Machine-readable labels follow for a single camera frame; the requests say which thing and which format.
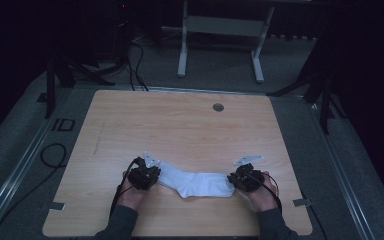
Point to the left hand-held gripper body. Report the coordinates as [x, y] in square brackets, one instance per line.
[143, 175]

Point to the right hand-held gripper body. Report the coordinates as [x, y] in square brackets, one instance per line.
[250, 178]

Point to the white sock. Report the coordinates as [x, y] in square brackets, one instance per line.
[196, 183]

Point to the person's right hand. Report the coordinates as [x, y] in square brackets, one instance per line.
[261, 198]

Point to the person's left hand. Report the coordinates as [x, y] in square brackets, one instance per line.
[131, 196]

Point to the grey round table grommet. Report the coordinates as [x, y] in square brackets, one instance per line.
[218, 107]

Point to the black metal stand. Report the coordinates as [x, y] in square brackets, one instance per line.
[50, 90]
[325, 100]

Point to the metal floor rail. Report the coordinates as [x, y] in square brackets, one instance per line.
[16, 176]
[343, 180]

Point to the white desk frame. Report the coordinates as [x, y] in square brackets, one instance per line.
[225, 26]

